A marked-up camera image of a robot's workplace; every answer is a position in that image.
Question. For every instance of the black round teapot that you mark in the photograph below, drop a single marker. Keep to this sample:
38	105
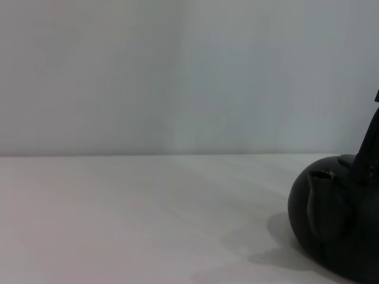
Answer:
334	225

